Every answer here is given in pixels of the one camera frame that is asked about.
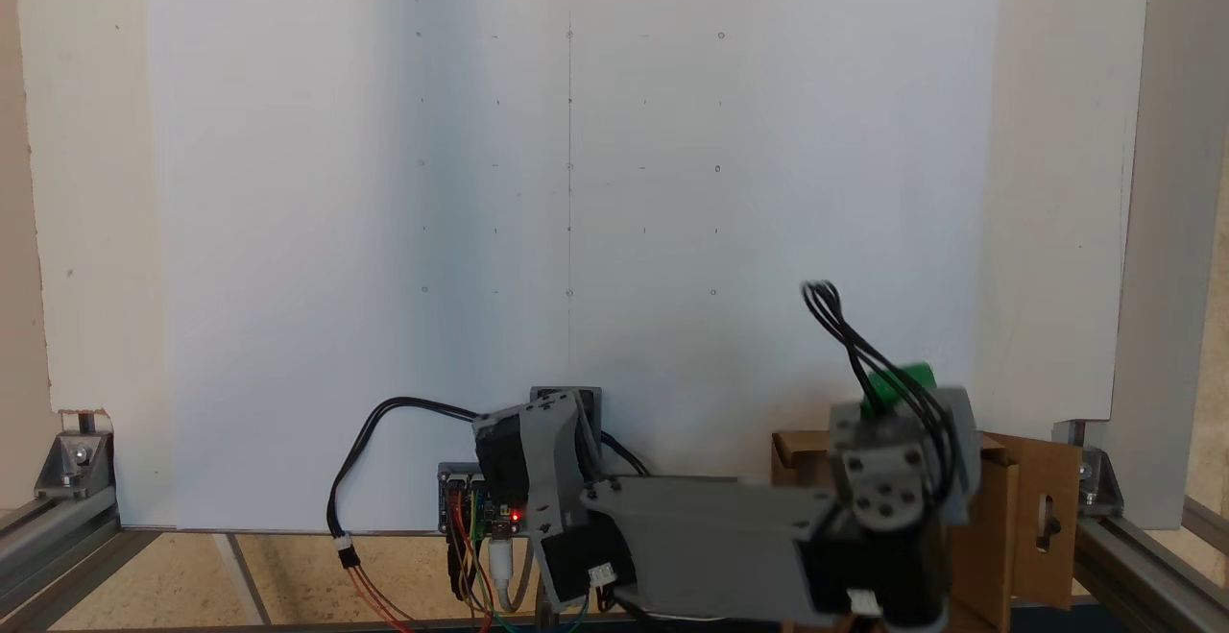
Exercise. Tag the aluminium frame rail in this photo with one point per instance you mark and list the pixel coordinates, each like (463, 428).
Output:
(1152, 566)
(58, 556)

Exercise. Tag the green dice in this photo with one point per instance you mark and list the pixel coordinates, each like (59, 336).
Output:
(907, 381)

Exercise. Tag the metal corner bracket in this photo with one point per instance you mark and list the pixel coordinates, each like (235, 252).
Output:
(72, 460)
(1095, 474)

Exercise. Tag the white paper sheet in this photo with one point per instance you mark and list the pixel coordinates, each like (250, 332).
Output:
(768, 133)

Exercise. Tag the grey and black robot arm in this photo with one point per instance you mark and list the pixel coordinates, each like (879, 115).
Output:
(710, 537)

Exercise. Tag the brown cardboard box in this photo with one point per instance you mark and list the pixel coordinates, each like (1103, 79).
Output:
(1018, 518)

